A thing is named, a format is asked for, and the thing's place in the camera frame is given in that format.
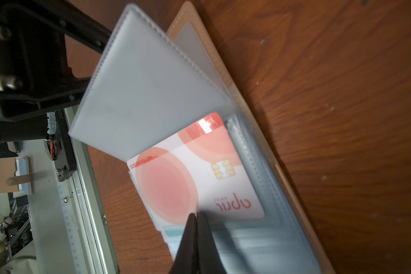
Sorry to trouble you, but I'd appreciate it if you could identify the aluminium mounting rail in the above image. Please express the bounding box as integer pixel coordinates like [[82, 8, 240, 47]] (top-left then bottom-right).
[[55, 107, 119, 274]]

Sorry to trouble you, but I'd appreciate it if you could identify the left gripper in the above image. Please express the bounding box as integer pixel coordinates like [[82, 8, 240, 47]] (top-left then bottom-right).
[[0, 1, 111, 122]]

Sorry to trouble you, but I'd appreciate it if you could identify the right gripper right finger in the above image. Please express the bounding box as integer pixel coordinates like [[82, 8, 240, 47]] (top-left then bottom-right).
[[197, 212, 226, 274]]

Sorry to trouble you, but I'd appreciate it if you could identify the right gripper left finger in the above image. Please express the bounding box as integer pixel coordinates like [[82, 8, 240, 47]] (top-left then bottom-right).
[[169, 213, 198, 274]]

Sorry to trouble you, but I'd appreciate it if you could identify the tan leather card holder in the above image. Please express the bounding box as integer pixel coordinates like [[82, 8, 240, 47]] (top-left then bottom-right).
[[69, 2, 334, 274]]

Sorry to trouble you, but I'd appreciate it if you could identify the spare tan card holder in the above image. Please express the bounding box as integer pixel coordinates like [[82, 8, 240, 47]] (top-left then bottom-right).
[[0, 156, 33, 196]]

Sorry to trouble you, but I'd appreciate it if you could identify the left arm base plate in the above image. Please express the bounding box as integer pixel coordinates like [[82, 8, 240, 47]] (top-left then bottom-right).
[[46, 110, 76, 182]]

